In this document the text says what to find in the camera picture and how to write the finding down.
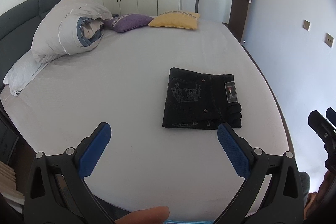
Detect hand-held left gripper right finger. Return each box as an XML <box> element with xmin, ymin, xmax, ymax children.
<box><xmin>214</xmin><ymin>123</ymin><xmax>305</xmax><ymax>224</ymax></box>

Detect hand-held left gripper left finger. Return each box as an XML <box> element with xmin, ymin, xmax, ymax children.
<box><xmin>24</xmin><ymin>122</ymin><xmax>113</xmax><ymax>224</ymax></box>

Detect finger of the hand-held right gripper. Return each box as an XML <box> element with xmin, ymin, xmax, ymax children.
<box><xmin>325</xmin><ymin>107</ymin><xmax>336</xmax><ymax>126</ymax></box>
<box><xmin>308</xmin><ymin>110</ymin><xmax>336</xmax><ymax>169</ymax></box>

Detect black pants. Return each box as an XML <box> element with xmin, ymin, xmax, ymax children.
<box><xmin>162</xmin><ymin>67</ymin><xmax>242</xmax><ymax>130</ymax></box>

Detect person's right forearm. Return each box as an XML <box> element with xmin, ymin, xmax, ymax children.
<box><xmin>307</xmin><ymin>169</ymin><xmax>336</xmax><ymax>214</ymax></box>

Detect person's left hand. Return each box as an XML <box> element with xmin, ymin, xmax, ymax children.
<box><xmin>112</xmin><ymin>206</ymin><xmax>170</xmax><ymax>224</ymax></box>

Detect bed with white sheet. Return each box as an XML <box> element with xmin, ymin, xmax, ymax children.
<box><xmin>0</xmin><ymin>13</ymin><xmax>296</xmax><ymax>216</ymax></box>

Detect beige slatted object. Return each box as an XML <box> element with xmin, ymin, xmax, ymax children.
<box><xmin>0</xmin><ymin>160</ymin><xmax>26</xmax><ymax>200</ymax></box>

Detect white pillow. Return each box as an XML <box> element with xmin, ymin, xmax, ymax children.
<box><xmin>3</xmin><ymin>52</ymin><xmax>53</xmax><ymax>97</ymax></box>

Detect folded grey duvet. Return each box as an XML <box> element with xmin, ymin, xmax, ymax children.
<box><xmin>31</xmin><ymin>0</ymin><xmax>113</xmax><ymax>64</ymax></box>

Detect purple cushion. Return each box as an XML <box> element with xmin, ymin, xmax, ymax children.
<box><xmin>103</xmin><ymin>13</ymin><xmax>155</xmax><ymax>33</ymax></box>

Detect yellow cushion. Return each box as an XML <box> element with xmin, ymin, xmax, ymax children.
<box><xmin>148</xmin><ymin>11</ymin><xmax>201</xmax><ymax>30</ymax></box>

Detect grey upholstered headboard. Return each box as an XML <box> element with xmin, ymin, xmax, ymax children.
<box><xmin>0</xmin><ymin>0</ymin><xmax>91</xmax><ymax>93</ymax></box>

